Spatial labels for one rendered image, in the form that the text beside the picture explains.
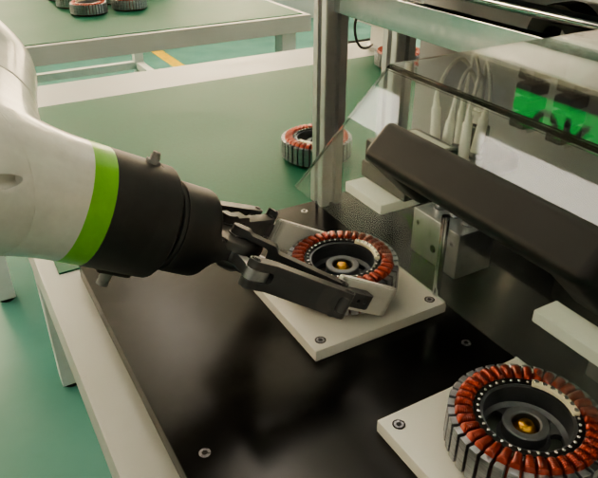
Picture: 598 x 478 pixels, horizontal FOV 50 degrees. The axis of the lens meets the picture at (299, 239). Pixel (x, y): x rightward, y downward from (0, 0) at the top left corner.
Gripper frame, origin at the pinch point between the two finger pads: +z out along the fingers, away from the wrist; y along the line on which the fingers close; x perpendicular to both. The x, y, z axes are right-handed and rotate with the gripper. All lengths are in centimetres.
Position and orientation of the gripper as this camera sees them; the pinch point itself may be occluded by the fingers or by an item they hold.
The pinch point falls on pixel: (340, 268)
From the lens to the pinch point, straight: 64.3
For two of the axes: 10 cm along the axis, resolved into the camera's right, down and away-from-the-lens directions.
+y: 4.9, 4.4, -7.5
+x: 4.3, -8.7, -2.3
